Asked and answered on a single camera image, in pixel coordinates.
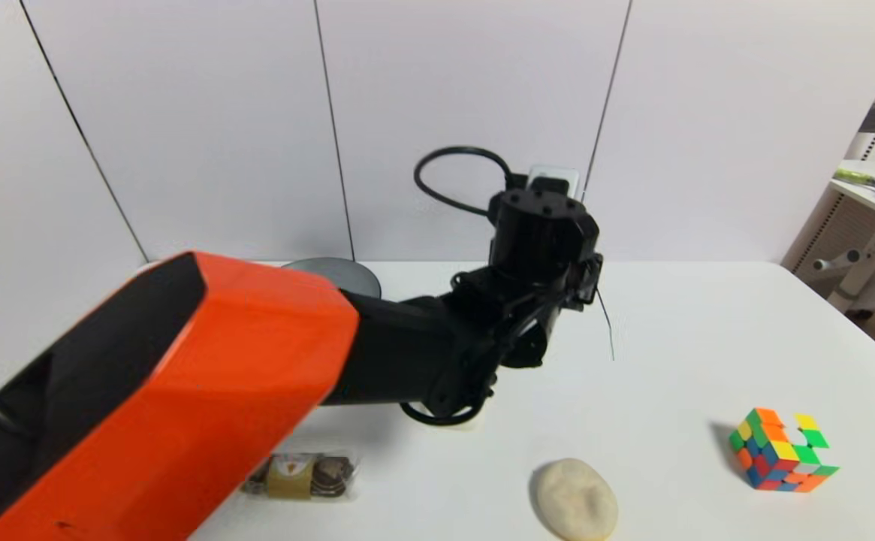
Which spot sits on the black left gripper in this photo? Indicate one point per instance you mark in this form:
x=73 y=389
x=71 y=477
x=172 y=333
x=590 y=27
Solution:
x=527 y=315

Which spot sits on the black and orange left arm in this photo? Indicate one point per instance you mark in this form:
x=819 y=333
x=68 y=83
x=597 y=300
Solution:
x=219 y=376

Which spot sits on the gray round plate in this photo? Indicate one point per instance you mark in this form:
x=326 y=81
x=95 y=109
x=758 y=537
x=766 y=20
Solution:
x=339 y=272

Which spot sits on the wrapped chocolate balls pack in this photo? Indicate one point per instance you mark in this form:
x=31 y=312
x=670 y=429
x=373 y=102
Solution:
x=309 y=475

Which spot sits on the multicolour puzzle cube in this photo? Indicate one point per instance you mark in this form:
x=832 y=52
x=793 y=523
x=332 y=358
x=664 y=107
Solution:
x=779 y=451

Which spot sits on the green item on desk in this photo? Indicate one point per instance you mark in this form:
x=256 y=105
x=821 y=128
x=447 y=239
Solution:
x=854 y=179

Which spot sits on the white desk top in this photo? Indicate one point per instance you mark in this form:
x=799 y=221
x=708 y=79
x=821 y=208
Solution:
x=869 y=197

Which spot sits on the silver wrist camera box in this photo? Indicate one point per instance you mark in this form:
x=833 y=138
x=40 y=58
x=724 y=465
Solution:
x=557 y=179

